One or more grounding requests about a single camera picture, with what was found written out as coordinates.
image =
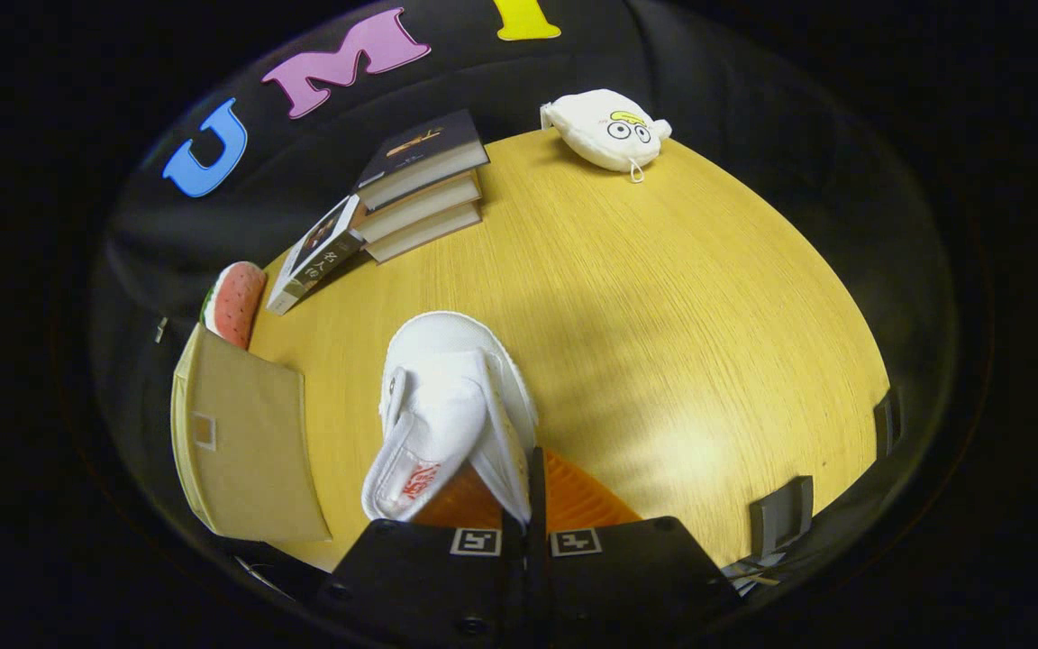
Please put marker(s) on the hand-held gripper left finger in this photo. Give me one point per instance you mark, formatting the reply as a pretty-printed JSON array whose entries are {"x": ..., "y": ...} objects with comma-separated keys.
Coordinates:
[{"x": 420, "y": 577}]

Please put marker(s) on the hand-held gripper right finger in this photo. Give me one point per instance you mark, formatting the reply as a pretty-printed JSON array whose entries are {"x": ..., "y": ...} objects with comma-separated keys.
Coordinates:
[{"x": 627, "y": 577}]

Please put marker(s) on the white canvas shoe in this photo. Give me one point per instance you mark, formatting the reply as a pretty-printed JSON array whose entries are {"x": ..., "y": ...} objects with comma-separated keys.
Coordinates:
[{"x": 447, "y": 388}]

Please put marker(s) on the beige fabric storage box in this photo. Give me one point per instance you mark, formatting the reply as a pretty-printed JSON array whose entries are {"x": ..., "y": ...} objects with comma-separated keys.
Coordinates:
[{"x": 249, "y": 451}]

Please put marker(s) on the black table edge clamp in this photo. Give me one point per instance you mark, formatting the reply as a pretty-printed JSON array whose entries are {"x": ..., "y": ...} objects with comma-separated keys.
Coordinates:
[
  {"x": 886, "y": 424},
  {"x": 780, "y": 516}
]

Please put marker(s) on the watermelon slice plush toy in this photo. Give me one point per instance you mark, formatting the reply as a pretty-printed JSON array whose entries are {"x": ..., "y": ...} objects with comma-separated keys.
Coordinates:
[{"x": 235, "y": 302}]

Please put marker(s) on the white portrait cover book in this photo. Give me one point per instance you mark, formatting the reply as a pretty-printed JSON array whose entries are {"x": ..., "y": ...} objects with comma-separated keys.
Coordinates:
[{"x": 316, "y": 248}]

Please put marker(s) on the silver cloth clip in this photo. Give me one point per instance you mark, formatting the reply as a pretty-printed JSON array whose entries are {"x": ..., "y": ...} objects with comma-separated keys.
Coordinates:
[{"x": 160, "y": 330}]

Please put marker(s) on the black cover book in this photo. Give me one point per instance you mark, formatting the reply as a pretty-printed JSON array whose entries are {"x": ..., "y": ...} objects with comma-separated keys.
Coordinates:
[{"x": 424, "y": 144}]

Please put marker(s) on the white plush pouch with eyes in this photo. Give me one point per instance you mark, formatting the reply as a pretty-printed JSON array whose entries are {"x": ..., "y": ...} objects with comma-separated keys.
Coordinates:
[{"x": 596, "y": 126}]

